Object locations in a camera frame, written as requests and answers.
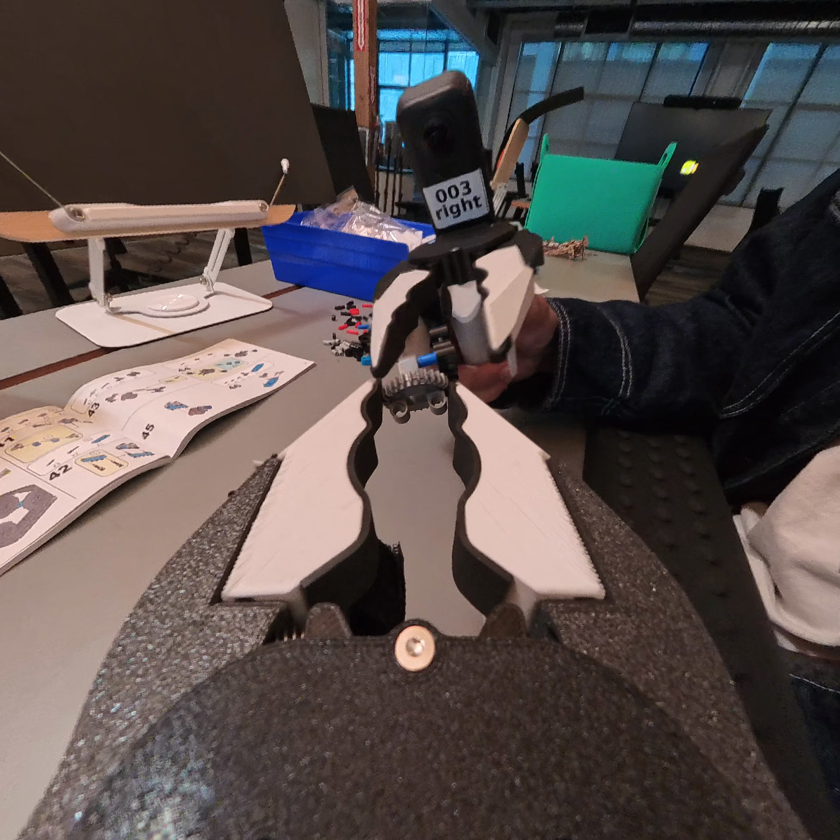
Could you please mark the pile of small pins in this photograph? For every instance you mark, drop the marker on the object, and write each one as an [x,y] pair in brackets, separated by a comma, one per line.
[351,328]

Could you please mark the blue plastic bin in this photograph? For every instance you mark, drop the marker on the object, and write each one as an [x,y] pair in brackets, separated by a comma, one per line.
[328,259]

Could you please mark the black panel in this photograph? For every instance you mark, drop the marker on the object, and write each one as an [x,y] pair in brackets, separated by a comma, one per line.
[695,197]

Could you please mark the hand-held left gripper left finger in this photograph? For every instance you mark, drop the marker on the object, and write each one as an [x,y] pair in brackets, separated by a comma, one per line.
[295,518]

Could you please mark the white shirt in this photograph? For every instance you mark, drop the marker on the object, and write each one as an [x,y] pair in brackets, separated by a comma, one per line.
[794,558]

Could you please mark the blue jeans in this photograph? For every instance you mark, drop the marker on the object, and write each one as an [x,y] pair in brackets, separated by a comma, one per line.
[817,754]

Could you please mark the person's right hand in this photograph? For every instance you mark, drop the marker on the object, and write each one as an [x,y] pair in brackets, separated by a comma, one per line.
[531,354]

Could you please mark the grey desk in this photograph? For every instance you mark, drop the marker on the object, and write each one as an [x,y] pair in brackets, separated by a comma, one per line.
[164,558]

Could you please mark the crumpled clear plastic wrap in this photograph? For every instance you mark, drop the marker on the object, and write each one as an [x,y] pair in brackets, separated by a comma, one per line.
[361,220]

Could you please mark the wooden model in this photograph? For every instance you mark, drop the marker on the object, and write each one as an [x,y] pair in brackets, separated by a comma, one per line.
[564,248]

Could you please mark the dark denim jacket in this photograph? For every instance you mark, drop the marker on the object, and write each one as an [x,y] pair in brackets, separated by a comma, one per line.
[787,328]

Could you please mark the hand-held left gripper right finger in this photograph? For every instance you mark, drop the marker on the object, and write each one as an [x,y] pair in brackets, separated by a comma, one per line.
[525,518]

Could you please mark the dark board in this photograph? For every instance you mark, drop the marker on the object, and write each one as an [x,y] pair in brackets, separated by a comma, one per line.
[164,98]

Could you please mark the grey gear assembly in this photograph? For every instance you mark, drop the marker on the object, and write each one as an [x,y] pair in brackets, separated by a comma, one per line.
[413,394]

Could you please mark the instruction booklet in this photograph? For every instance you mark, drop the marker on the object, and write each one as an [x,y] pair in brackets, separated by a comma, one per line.
[131,420]

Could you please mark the blue black pin connector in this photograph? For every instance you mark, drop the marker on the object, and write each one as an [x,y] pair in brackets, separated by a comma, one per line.
[426,359]

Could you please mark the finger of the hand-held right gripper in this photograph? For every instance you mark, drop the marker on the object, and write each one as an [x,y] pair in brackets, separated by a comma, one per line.
[390,315]
[508,295]

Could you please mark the person's right forearm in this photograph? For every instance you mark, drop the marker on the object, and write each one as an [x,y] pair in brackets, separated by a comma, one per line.
[656,354]

